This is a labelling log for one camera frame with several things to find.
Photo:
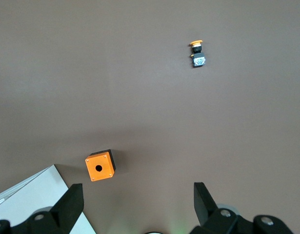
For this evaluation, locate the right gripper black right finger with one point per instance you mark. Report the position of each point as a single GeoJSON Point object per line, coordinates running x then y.
{"type": "Point", "coordinates": [208, 217]}

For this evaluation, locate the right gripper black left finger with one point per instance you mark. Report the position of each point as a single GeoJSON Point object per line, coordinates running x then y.
{"type": "Point", "coordinates": [64, 214]}

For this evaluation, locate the orange mushroom push button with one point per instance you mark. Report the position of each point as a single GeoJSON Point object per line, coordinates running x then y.
{"type": "Point", "coordinates": [198, 59]}

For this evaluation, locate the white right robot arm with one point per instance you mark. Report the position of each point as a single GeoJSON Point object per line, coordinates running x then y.
{"type": "Point", "coordinates": [154, 232]}

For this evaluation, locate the white drawer cabinet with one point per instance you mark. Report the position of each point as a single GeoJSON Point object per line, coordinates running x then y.
{"type": "Point", "coordinates": [35, 195]}

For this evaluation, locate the orange box with hole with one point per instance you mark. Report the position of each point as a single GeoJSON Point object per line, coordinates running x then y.
{"type": "Point", "coordinates": [99, 168]}

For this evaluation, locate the brown table mat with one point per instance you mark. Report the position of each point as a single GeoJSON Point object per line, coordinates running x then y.
{"type": "Point", "coordinates": [140, 97]}

